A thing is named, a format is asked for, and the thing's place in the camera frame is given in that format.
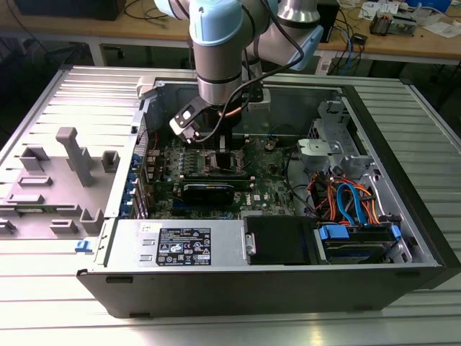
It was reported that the metal socket cover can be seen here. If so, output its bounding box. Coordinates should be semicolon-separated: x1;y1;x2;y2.
239;137;264;171

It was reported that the CPU socket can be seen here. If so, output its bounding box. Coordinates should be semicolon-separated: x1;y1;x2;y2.
203;147;246;176

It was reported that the black drive bay cover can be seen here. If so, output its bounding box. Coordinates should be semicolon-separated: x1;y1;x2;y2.
243;216;318;267

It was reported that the CPU heat sink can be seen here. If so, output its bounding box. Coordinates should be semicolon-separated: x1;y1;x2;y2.
370;9;394;37

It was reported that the green motherboard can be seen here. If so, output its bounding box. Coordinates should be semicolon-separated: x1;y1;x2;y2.
143;133;300;221

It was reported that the black graphics card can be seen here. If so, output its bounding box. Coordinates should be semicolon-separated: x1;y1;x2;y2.
179;182;237;207

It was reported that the tall black box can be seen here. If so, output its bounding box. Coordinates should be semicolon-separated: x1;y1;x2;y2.
317;0;340;45

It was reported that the silver power supply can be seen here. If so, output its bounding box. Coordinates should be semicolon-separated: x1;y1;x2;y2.
94;218;249;267

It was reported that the black PC case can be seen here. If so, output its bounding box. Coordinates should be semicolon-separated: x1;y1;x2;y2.
75;74;461;320

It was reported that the gray parts rack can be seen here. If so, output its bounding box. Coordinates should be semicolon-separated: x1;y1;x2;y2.
0;125;122;239

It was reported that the hard disk blue carrier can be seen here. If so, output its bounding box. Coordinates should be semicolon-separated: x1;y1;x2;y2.
315;222;403;267

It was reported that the white printed card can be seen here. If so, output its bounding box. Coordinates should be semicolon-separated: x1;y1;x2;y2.
359;0;380;19

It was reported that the wooden desk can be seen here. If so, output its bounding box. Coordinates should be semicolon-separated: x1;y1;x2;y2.
316;0;461;66
0;0;194;41

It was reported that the wide black box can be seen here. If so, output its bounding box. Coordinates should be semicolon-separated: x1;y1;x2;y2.
14;0;127;22

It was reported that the blue plastic clip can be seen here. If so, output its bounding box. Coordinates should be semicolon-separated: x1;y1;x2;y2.
73;239;93;255

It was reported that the white paper sheet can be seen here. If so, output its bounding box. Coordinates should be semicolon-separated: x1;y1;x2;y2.
422;18;461;40

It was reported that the copper cable fitting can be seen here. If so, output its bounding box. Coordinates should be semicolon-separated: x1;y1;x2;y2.
218;103;250;119

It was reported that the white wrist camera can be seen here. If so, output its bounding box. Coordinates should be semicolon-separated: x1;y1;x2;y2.
168;94;206;146
247;89;272;113

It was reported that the red fan wire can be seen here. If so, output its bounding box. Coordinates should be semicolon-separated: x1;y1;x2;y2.
136;128;160;151

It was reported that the silver round metal bracket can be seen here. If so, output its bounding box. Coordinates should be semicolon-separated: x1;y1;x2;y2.
295;138;343;176

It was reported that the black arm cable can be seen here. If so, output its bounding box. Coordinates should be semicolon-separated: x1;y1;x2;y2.
194;0;307;143

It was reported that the blue hanging cable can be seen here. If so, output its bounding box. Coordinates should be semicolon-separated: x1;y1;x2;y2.
341;30;357;75

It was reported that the blue data wire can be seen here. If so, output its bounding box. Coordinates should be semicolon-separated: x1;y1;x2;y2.
336;182;365;227

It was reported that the orange wire bundle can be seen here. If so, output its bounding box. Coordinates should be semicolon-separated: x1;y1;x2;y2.
310;171;382;227

